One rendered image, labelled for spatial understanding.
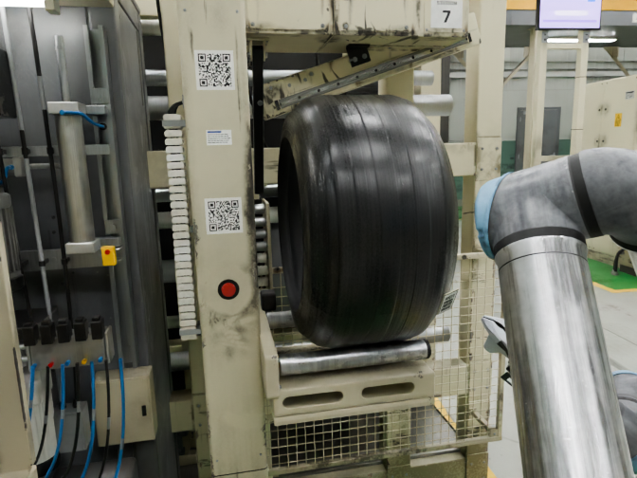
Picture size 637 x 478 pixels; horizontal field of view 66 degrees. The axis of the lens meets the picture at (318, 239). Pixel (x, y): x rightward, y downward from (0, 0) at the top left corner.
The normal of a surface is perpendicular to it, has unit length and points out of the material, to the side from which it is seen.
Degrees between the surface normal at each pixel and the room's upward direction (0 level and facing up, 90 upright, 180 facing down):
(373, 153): 56
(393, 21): 90
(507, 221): 69
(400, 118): 39
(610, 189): 82
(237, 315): 90
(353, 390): 90
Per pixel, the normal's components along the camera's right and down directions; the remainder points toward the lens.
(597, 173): -0.46, -0.31
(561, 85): 0.13, 0.18
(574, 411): -0.25, -0.46
